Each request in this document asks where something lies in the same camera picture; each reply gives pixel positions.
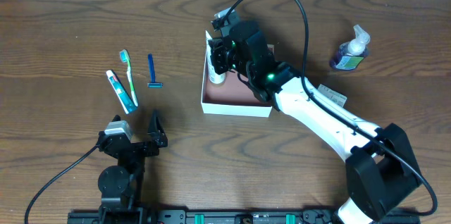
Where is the white lotion tube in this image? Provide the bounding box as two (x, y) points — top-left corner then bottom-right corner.
(205, 30), (226, 85)

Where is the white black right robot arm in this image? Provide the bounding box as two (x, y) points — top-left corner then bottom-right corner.
(207, 18), (422, 223)

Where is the white box with pink interior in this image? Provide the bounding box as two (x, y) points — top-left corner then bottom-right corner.
(200, 51), (272, 118)

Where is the purple soap pump bottle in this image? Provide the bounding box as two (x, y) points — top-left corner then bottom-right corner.
(330, 25), (371, 71)

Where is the green white soap box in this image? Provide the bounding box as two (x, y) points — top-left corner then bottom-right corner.
(318, 84), (347, 107)

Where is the black left camera cable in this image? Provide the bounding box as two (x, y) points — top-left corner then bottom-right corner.
(23, 144), (101, 224)

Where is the teal white toothpaste tube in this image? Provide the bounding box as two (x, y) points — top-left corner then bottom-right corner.
(106, 70), (137, 114)

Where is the green white toothbrush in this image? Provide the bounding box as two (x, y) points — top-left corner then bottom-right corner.
(119, 49), (139, 106)

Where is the blue disposable razor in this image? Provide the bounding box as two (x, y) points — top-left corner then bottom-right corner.
(147, 54), (163, 89)

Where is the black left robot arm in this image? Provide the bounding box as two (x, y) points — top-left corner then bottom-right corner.
(97, 111), (168, 211)

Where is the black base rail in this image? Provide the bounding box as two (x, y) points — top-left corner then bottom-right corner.
(67, 209), (340, 224)

